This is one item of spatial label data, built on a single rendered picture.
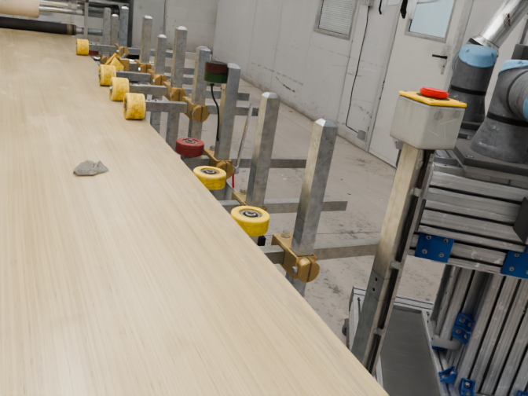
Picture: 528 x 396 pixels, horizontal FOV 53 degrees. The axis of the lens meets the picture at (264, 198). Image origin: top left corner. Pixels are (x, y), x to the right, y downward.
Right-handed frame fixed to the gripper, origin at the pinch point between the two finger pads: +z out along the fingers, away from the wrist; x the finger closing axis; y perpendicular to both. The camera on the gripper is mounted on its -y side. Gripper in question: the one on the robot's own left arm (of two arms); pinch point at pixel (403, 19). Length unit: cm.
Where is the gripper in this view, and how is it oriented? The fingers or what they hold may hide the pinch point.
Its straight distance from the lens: 119.9
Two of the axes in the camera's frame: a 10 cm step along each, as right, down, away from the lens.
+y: 9.8, 1.9, -0.8
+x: 1.5, -3.3, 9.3
